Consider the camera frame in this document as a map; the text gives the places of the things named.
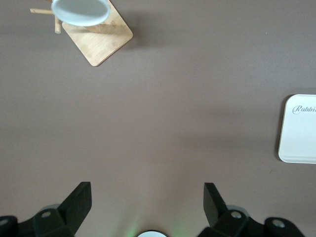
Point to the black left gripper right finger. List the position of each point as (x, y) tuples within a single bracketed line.
[(229, 222)]

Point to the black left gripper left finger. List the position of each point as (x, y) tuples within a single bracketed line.
[(61, 217)]

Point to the white smiley face cup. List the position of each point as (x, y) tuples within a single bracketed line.
[(79, 12)]

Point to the wooden cup rack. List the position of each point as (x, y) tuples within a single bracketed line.
[(98, 47)]

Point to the cream plastic tray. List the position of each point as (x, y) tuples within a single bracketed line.
[(298, 138)]

